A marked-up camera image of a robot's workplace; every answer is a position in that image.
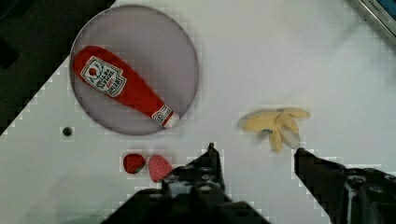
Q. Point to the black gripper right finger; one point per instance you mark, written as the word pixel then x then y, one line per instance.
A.
pixel 348 195

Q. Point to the dark red plush strawberry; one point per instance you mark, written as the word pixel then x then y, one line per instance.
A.
pixel 133 163

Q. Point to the yellow plush banana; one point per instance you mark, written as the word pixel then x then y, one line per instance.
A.
pixel 279 125

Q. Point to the grey round plate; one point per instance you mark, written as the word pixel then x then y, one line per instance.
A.
pixel 156 47

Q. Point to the pink plush strawberry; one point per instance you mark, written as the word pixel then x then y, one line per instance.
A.
pixel 158 168

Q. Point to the red plush ketchup bottle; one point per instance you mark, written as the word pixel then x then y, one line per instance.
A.
pixel 108 74

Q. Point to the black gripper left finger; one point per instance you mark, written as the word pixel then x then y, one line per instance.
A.
pixel 190 194

